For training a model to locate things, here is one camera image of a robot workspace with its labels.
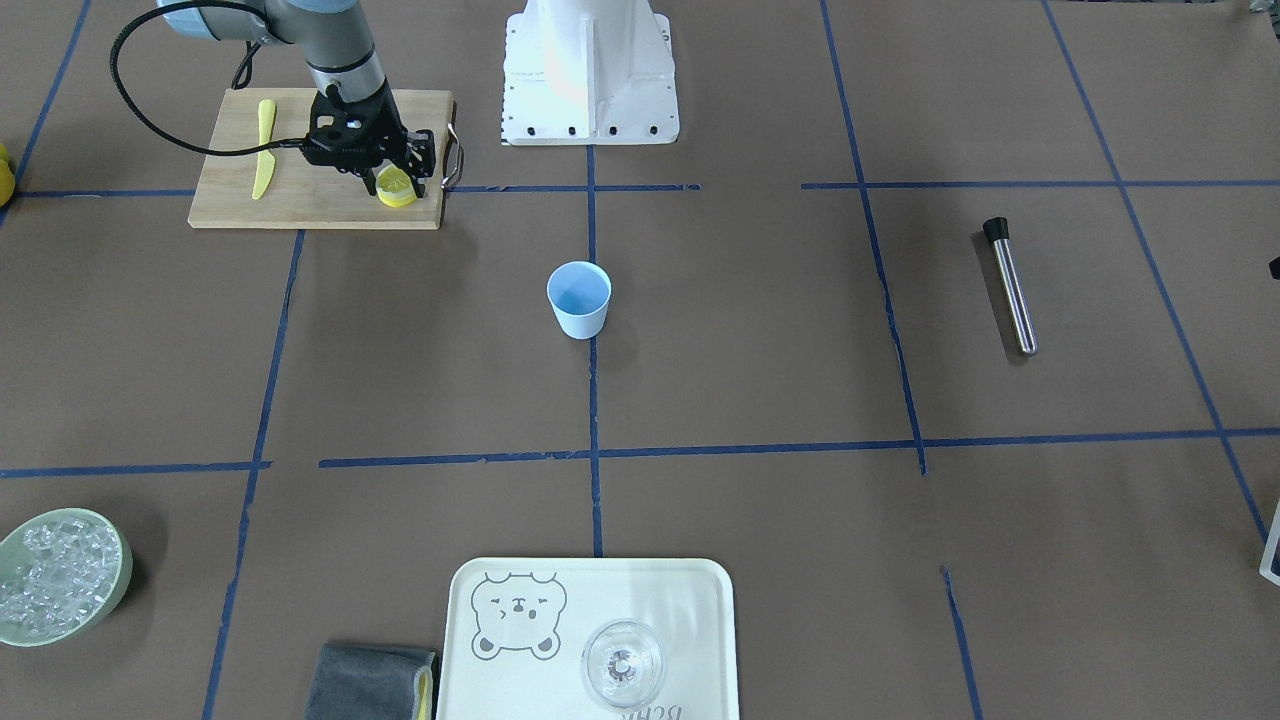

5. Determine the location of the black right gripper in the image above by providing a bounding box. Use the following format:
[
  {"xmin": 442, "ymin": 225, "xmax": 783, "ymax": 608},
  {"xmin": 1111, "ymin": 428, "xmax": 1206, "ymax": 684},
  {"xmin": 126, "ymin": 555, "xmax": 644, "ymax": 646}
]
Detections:
[{"xmin": 301, "ymin": 85, "xmax": 436, "ymax": 199}]

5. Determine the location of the yellow lemon slice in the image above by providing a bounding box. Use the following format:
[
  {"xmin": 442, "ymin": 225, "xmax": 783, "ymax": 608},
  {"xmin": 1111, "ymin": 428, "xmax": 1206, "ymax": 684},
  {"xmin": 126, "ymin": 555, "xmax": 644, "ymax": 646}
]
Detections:
[{"xmin": 375, "ymin": 164, "xmax": 419, "ymax": 208}]

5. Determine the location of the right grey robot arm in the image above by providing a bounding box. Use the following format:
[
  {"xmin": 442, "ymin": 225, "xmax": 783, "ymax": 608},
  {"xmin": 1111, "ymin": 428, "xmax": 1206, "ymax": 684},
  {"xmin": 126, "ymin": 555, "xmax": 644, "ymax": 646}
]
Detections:
[{"xmin": 147, "ymin": 1, "xmax": 436, "ymax": 199}]

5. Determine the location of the light blue plastic cup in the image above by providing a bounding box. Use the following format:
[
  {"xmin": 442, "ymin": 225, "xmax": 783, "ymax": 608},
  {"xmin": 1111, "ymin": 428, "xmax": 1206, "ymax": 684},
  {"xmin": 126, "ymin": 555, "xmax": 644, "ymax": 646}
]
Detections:
[{"xmin": 547, "ymin": 261, "xmax": 612, "ymax": 340}]

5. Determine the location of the whole yellow lemon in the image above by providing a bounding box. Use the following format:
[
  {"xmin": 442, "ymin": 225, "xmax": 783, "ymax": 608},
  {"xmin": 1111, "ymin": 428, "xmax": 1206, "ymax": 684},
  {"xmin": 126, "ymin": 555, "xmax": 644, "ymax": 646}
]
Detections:
[{"xmin": 0, "ymin": 143, "xmax": 17, "ymax": 209}]

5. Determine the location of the bamboo cutting board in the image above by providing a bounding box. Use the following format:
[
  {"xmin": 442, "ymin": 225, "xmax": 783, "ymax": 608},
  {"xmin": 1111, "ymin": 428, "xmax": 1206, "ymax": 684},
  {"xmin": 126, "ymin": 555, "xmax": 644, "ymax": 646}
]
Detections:
[{"xmin": 188, "ymin": 88, "xmax": 461, "ymax": 231}]

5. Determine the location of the yellow plastic knife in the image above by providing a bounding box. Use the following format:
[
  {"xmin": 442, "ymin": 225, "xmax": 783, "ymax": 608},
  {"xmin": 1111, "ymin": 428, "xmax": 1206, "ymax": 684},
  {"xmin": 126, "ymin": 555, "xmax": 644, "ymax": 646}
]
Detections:
[{"xmin": 251, "ymin": 97, "xmax": 276, "ymax": 201}]

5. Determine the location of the cream bear serving tray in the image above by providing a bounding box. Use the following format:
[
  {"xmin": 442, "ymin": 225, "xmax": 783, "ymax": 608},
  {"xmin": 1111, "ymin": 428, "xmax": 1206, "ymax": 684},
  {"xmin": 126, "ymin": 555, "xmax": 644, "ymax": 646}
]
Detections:
[{"xmin": 435, "ymin": 557, "xmax": 740, "ymax": 719}]

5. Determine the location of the folded grey cloth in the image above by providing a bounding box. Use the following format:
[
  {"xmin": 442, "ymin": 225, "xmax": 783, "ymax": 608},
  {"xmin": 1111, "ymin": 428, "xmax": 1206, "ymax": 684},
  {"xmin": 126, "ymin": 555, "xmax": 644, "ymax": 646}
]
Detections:
[{"xmin": 303, "ymin": 643, "xmax": 438, "ymax": 719}]

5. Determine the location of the green bowl of ice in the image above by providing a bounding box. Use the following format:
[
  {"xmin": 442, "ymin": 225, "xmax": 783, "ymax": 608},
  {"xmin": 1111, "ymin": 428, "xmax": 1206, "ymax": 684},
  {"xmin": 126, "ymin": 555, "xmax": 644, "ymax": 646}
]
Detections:
[{"xmin": 1, "ymin": 507, "xmax": 134, "ymax": 648}]

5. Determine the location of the clear wine glass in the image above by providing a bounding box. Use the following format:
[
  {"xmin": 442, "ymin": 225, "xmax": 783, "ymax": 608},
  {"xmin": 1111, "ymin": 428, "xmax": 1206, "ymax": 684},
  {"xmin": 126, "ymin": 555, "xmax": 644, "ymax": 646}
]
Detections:
[{"xmin": 580, "ymin": 619, "xmax": 667, "ymax": 711}]

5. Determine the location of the steel muddler black tip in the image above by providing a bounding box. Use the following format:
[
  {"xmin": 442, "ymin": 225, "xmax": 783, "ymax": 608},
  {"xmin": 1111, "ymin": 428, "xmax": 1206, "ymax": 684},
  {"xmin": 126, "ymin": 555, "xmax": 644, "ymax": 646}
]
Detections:
[{"xmin": 983, "ymin": 217, "xmax": 1039, "ymax": 357}]

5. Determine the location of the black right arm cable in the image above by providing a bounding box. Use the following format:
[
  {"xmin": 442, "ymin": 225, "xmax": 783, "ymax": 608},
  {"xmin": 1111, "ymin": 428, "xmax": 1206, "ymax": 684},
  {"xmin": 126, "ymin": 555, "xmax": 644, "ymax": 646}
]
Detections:
[{"xmin": 110, "ymin": 5, "xmax": 314, "ymax": 158}]

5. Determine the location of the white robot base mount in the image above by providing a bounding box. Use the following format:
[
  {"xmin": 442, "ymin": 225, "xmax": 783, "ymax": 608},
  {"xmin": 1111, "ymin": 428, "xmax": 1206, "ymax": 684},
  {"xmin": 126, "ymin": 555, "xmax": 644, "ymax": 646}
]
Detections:
[{"xmin": 500, "ymin": 1, "xmax": 681, "ymax": 146}]

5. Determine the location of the white wire cup rack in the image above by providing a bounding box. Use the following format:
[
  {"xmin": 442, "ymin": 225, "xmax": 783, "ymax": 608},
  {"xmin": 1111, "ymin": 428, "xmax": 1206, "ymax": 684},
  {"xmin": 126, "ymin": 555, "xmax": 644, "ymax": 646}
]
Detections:
[{"xmin": 1258, "ymin": 503, "xmax": 1280, "ymax": 587}]

